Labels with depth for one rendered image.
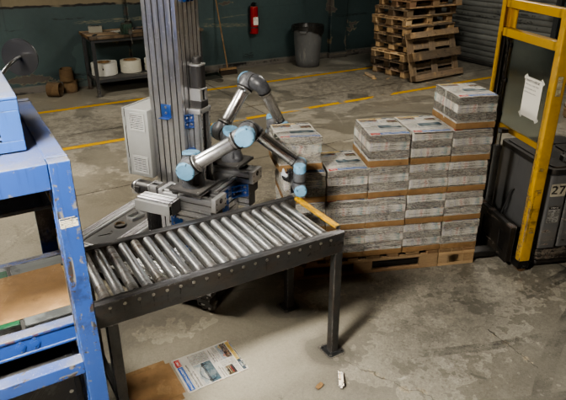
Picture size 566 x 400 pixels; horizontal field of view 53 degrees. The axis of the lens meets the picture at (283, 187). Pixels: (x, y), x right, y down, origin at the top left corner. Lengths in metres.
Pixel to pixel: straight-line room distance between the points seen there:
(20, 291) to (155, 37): 1.69
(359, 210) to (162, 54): 1.66
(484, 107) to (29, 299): 2.96
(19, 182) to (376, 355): 2.26
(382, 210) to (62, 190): 2.45
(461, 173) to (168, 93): 2.07
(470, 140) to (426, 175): 0.37
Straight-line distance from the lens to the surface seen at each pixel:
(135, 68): 9.44
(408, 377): 3.39
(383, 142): 3.80
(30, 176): 2.07
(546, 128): 4.08
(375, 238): 4.08
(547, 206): 4.40
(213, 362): 3.43
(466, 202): 4.23
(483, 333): 3.82
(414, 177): 3.98
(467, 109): 3.97
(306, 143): 3.64
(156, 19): 3.60
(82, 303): 2.33
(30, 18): 9.61
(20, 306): 2.72
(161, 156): 3.84
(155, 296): 2.66
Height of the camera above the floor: 2.25
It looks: 24 degrees down
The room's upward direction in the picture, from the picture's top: straight up
